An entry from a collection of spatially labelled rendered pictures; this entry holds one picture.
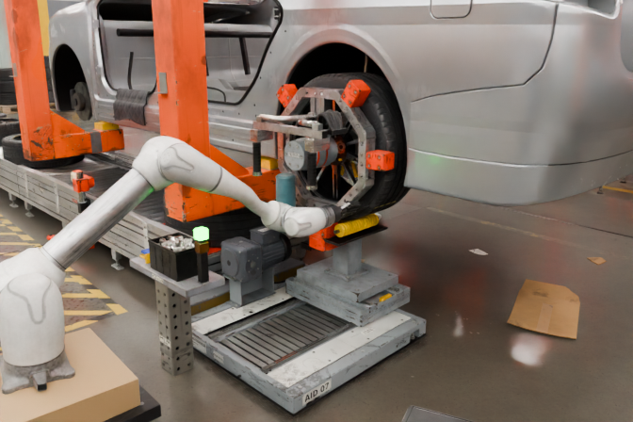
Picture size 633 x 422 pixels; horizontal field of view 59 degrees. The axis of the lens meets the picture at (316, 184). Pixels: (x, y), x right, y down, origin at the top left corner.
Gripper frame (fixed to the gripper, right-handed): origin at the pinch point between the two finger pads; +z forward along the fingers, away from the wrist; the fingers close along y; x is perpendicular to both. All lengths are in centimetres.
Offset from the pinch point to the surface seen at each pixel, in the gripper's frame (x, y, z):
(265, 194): 40, -51, 0
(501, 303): -65, -26, 81
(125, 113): 169, -140, 4
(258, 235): 20, -51, -16
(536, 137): -23, 75, 7
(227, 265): 14, -61, -32
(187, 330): -8, -57, -67
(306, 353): -40, -39, -33
